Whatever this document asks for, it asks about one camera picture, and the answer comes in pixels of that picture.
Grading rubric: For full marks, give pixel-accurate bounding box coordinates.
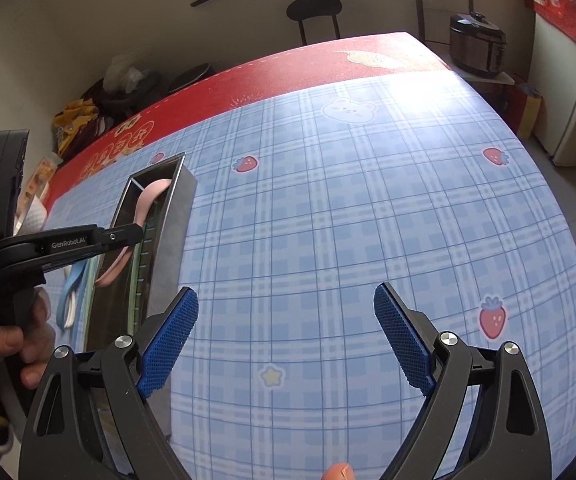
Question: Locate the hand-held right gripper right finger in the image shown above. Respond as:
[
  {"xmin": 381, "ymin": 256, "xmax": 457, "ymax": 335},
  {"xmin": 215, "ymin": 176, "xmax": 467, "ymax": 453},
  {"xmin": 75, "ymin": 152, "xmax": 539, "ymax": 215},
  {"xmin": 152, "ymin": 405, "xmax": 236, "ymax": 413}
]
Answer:
[{"xmin": 374, "ymin": 282, "xmax": 553, "ymax": 480}]

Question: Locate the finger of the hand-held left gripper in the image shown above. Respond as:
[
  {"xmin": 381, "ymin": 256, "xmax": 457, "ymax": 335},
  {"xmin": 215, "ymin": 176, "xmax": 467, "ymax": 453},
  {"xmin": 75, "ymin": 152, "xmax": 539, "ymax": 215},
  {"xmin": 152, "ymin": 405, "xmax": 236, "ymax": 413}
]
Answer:
[{"xmin": 40, "ymin": 224, "xmax": 146, "ymax": 275}]

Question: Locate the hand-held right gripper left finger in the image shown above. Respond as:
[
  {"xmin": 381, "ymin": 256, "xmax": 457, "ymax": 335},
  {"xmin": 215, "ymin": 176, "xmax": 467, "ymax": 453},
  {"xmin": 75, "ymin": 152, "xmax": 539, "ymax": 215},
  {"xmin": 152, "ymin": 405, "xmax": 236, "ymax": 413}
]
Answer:
[{"xmin": 18, "ymin": 286, "xmax": 199, "ymax": 480}]

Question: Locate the blue spoon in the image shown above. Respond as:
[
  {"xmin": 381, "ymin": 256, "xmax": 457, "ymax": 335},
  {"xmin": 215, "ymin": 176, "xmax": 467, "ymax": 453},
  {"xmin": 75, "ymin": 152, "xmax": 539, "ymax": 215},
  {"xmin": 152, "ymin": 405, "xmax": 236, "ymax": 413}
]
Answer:
[{"xmin": 58, "ymin": 259, "xmax": 86, "ymax": 328}]

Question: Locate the pink spoon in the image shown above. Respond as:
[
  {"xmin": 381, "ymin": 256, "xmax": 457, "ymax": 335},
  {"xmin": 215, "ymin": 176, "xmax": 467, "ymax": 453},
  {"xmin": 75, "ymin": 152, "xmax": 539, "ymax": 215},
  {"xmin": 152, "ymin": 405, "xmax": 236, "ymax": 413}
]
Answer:
[{"xmin": 95, "ymin": 177, "xmax": 173, "ymax": 288}]

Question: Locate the steel utensil tray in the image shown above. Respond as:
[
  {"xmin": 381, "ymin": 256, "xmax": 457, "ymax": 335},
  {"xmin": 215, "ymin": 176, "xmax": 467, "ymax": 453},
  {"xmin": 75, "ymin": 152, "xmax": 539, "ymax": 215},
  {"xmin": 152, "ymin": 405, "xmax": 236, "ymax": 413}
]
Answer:
[{"xmin": 82, "ymin": 156, "xmax": 199, "ymax": 476}]

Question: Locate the person's right hand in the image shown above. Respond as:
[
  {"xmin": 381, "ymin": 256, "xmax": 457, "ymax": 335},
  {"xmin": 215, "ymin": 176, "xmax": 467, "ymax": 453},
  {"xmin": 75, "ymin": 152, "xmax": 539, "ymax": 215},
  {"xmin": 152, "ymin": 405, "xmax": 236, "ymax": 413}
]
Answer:
[{"xmin": 322, "ymin": 462, "xmax": 355, "ymax": 480}]

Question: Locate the orange snack box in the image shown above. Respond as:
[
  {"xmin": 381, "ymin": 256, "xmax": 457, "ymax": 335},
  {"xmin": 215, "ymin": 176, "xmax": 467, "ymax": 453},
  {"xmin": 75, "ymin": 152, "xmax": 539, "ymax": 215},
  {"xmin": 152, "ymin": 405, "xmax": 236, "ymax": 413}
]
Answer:
[{"xmin": 18, "ymin": 156, "xmax": 61, "ymax": 233}]

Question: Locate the blue plaid table mat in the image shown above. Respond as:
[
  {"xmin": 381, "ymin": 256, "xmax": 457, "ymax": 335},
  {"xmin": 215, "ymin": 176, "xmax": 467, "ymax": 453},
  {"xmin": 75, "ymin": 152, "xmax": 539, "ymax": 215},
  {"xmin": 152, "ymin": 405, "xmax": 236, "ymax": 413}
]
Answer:
[{"xmin": 43, "ymin": 72, "xmax": 576, "ymax": 480}]

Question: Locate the dark trash bin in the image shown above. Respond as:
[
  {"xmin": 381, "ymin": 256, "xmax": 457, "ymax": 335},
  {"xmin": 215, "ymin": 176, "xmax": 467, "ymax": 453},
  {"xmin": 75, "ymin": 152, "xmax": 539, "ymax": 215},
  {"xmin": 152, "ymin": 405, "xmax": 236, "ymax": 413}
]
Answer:
[{"xmin": 100, "ymin": 72, "xmax": 161, "ymax": 121}]

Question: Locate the white plastic bag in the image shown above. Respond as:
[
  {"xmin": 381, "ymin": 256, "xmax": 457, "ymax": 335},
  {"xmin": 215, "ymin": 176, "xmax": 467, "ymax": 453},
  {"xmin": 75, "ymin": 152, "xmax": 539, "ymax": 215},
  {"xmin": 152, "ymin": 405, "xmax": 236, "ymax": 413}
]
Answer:
[{"xmin": 104, "ymin": 52, "xmax": 144, "ymax": 93}]

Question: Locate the red cardboard box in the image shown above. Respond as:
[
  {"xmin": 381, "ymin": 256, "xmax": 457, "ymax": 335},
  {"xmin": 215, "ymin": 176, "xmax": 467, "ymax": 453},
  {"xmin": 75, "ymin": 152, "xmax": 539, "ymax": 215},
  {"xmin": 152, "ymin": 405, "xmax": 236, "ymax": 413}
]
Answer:
[{"xmin": 505, "ymin": 82, "xmax": 543, "ymax": 141}]

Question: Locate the red printed tablecloth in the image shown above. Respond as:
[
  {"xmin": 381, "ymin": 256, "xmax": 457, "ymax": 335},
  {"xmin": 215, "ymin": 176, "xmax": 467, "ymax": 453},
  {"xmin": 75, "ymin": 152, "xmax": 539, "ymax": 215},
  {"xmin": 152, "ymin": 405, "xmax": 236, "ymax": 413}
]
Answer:
[{"xmin": 43, "ymin": 31, "xmax": 451, "ymax": 201}]

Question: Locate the small white table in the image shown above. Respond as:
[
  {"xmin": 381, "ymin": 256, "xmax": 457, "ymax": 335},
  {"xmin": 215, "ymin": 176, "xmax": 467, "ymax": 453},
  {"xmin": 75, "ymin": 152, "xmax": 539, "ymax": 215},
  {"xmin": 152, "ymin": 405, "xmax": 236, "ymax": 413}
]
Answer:
[{"xmin": 460, "ymin": 67, "xmax": 516, "ymax": 92}]

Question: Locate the white refrigerator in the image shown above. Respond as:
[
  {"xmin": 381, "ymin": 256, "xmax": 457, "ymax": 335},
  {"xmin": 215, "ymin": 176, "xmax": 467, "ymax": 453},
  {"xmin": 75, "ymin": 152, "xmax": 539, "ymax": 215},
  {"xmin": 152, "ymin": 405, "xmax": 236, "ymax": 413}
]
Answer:
[{"xmin": 532, "ymin": 10, "xmax": 576, "ymax": 168}]

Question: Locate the black pressure cooker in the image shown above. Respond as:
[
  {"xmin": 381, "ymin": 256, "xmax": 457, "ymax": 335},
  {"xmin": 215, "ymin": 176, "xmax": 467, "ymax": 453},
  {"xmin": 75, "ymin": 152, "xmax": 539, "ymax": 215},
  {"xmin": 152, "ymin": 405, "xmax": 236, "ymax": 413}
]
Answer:
[{"xmin": 449, "ymin": 11, "xmax": 507, "ymax": 78}]

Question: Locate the black round stool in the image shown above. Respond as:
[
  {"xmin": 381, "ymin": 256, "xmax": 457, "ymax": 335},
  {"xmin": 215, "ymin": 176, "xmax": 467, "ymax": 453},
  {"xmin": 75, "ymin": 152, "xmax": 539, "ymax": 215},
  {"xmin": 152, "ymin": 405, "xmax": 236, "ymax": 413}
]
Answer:
[{"xmin": 286, "ymin": 0, "xmax": 343, "ymax": 46}]

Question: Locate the black metal rack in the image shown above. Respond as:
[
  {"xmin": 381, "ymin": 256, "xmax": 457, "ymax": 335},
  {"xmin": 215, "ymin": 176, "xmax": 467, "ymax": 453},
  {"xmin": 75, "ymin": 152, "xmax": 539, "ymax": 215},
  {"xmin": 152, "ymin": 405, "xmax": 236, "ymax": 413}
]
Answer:
[{"xmin": 413, "ymin": 0, "xmax": 473, "ymax": 43}]

